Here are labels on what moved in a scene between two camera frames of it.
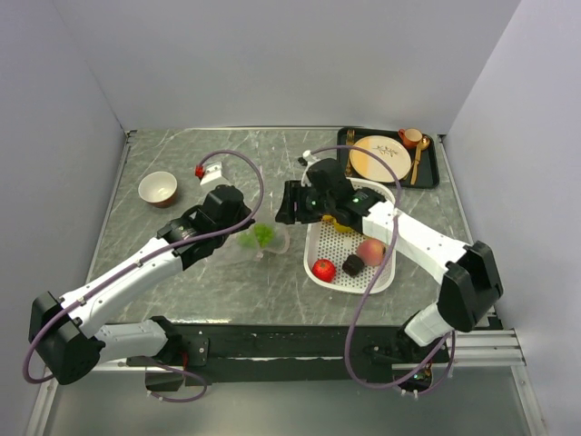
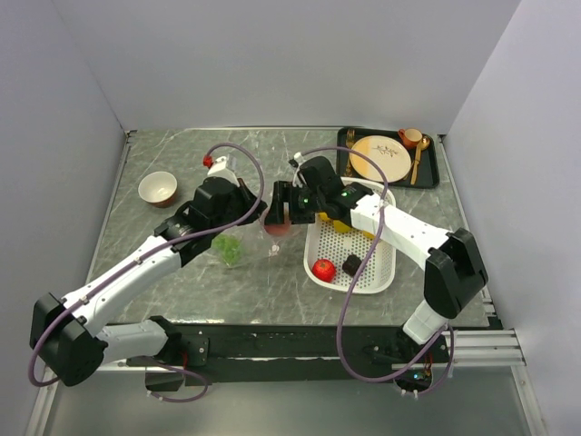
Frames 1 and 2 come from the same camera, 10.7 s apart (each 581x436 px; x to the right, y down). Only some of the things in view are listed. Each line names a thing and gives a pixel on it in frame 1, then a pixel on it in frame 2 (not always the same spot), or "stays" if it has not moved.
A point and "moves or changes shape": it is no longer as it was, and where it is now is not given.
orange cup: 411,137 stays
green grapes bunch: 260,236 → 229,247
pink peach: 371,251 → 278,229
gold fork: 349,141 stays
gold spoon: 422,146 stays
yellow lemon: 340,228 stays
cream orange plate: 390,151 stays
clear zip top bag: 257,240 moves or changes shape
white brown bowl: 159,188 stays
